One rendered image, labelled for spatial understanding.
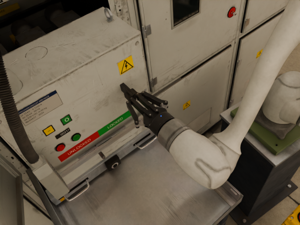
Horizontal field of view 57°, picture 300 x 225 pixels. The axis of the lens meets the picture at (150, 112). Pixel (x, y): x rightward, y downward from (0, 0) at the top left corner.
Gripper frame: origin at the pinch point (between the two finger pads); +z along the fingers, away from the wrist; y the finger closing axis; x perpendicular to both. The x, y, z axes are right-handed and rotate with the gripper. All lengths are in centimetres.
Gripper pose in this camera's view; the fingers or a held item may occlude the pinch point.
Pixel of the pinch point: (127, 92)
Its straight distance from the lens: 91.4
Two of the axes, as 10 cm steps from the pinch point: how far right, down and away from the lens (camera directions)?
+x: -1.1, -6.2, -7.7
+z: -6.1, -5.7, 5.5
